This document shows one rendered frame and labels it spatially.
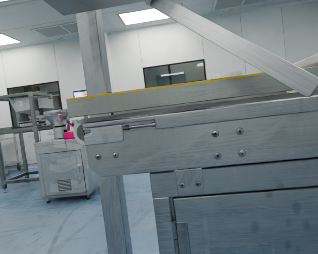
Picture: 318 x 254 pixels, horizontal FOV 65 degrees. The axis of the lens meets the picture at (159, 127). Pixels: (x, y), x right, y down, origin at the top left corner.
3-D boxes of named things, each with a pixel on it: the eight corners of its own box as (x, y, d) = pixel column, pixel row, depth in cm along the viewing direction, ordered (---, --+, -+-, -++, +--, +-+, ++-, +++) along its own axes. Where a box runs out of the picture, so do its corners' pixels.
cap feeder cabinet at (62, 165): (41, 204, 309) (32, 143, 305) (63, 190, 365) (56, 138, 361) (90, 200, 302) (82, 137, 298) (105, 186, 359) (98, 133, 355)
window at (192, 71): (149, 118, 575) (142, 67, 569) (149, 118, 576) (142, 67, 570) (210, 111, 560) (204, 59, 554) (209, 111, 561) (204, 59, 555)
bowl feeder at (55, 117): (41, 141, 321) (37, 112, 319) (56, 138, 356) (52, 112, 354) (78, 137, 315) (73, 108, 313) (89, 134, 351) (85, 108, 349)
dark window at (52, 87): (13, 133, 611) (6, 87, 606) (13, 133, 613) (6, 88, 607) (64, 127, 597) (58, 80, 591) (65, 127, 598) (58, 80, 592)
